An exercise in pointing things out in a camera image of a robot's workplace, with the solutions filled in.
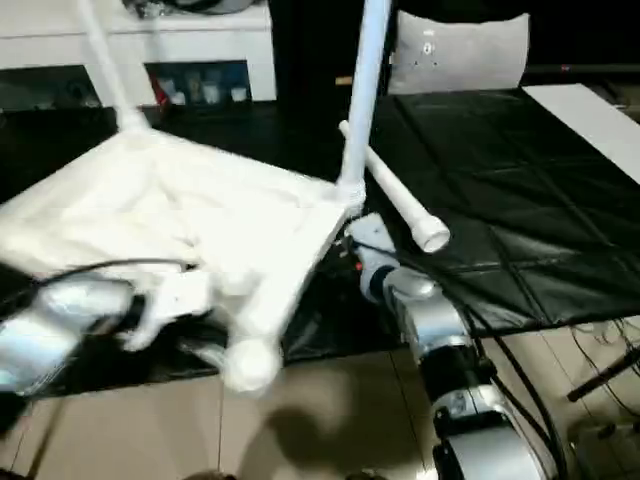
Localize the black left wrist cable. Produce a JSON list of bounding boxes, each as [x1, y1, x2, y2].
[[0, 257, 189, 321]]

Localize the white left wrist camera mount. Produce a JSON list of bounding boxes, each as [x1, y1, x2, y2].
[[123, 271, 217, 352]]

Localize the white plastic table leg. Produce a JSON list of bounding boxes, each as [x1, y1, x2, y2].
[[334, 0, 394, 211], [74, 0, 154, 136], [338, 119, 451, 254]]

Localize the white sideboard with glass doors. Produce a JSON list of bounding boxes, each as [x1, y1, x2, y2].
[[0, 0, 279, 110]]

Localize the black rod with red dot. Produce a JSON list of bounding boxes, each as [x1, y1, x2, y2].
[[524, 63, 640, 74]]

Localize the grey helmet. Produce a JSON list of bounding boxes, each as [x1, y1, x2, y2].
[[172, 0, 251, 14]]

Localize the white plastic table top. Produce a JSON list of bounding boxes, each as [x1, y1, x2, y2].
[[0, 127, 366, 394]]

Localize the grey cushion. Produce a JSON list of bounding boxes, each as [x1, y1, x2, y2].
[[388, 10, 531, 96]]

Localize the black stand leg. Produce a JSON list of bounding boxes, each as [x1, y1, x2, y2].
[[567, 348, 640, 402]]

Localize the black work mat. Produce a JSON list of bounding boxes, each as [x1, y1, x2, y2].
[[0, 87, 640, 401]]

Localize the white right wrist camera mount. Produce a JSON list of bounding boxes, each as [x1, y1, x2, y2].
[[346, 212, 397, 267]]

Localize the black speaker with gold label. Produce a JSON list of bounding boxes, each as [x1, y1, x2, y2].
[[272, 0, 401, 101]]

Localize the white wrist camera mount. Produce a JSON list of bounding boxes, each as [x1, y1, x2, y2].
[[346, 212, 397, 267], [123, 271, 217, 352]]

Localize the white flat panel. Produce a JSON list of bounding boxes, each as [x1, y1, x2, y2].
[[522, 83, 640, 185]]

